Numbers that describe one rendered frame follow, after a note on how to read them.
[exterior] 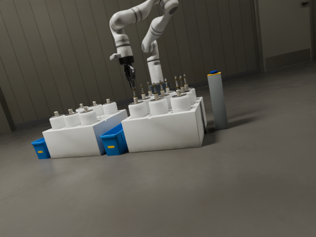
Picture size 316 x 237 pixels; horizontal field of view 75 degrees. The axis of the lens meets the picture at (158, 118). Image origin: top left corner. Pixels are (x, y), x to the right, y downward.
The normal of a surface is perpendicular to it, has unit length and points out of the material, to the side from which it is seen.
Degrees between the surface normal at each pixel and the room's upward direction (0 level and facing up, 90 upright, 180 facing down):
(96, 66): 90
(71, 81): 90
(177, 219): 0
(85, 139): 90
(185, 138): 90
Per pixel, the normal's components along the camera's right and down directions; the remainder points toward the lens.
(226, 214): -0.21, -0.95
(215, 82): -0.29, 0.27
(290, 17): 0.19, 0.18
